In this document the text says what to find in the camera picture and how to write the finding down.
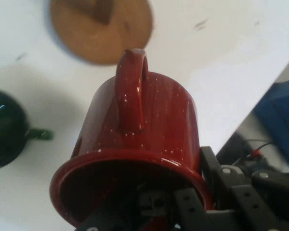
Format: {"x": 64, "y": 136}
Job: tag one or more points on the dark blue box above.
{"x": 281, "y": 113}

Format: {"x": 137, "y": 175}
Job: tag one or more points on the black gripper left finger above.
{"x": 159, "y": 207}

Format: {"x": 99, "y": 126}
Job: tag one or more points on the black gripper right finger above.
{"x": 245, "y": 192}

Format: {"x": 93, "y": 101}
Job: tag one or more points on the red speckled enamel mug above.
{"x": 159, "y": 113}

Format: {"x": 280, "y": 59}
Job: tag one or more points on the brown wooden mug tree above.
{"x": 98, "y": 36}

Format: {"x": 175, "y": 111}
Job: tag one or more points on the green enamel mug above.
{"x": 4, "y": 127}

